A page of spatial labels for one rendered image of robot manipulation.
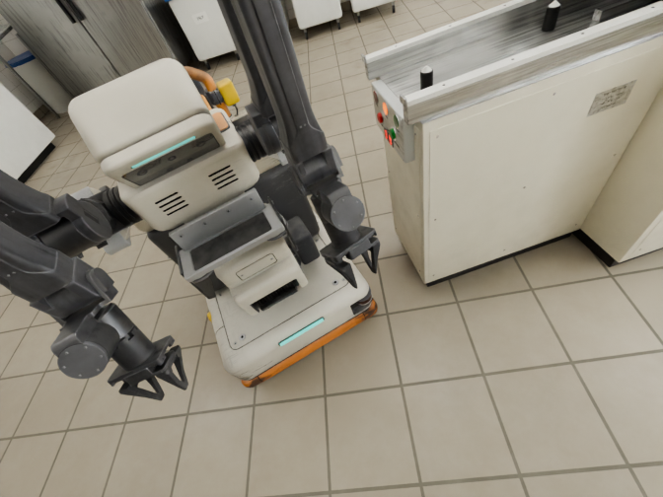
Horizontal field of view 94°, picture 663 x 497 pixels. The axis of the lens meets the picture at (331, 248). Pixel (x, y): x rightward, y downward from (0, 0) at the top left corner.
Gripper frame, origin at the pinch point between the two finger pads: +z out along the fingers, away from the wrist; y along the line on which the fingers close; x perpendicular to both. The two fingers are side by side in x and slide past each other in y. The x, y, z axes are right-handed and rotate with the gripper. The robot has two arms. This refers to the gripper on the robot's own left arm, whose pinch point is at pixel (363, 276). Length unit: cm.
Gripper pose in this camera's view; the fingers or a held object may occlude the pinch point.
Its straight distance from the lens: 64.3
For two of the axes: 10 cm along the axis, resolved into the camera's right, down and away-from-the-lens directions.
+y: 7.8, -5.4, 3.2
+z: 4.0, 8.2, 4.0
